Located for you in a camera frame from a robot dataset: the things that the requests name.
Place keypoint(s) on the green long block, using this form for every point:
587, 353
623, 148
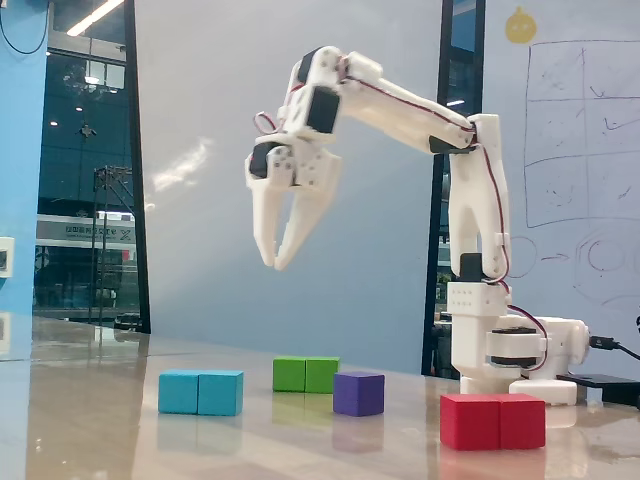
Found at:
305, 375

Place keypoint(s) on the slim black frame post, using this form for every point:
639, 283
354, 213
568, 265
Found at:
138, 200

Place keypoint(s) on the white wall socket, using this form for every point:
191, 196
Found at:
6, 256

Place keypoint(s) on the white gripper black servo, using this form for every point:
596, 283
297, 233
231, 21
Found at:
306, 169

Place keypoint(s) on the red long block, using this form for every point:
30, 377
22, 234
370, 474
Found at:
492, 422

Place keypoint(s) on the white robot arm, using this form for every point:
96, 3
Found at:
400, 105

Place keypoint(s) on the flat black box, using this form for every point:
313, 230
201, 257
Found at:
600, 385

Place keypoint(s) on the black double window frame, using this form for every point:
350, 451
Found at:
442, 75

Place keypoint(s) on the white storefront sign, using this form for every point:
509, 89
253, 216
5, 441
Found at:
85, 231

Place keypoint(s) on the small purple cube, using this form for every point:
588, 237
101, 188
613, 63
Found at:
357, 395

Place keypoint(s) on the yellow round sticker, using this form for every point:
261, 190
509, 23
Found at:
521, 27

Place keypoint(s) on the light blue long block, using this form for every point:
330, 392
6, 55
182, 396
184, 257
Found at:
200, 394

